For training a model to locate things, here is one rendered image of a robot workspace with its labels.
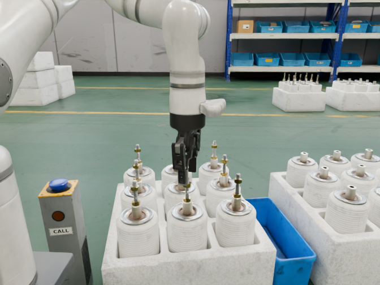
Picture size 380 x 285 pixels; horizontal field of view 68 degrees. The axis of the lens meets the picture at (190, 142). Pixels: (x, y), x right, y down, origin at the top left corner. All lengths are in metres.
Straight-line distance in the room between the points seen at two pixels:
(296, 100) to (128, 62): 3.92
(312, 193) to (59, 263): 0.68
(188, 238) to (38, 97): 2.90
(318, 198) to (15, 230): 0.75
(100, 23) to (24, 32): 5.72
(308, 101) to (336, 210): 2.22
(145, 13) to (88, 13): 5.68
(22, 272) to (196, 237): 0.35
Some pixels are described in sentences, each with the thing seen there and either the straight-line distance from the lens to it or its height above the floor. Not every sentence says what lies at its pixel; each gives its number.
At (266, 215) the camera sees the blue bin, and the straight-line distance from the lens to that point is 1.06.
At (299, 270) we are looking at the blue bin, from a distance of 0.83.
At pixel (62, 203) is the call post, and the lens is 0.69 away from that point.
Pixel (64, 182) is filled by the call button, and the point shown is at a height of 0.33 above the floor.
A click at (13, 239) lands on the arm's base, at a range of 0.44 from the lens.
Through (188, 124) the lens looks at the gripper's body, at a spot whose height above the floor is 0.47.
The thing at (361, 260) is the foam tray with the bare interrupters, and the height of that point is 0.12.
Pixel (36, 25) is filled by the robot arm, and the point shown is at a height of 0.65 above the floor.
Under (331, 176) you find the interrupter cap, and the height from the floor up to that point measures 0.25.
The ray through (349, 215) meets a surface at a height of 0.22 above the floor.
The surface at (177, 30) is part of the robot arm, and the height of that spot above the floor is 0.65.
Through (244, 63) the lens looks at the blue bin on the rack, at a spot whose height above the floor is 0.30.
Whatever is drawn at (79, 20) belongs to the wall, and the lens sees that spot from 6.31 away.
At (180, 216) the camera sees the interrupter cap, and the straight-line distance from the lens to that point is 0.66.
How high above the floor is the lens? 0.62
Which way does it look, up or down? 19 degrees down
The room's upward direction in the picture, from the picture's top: straight up
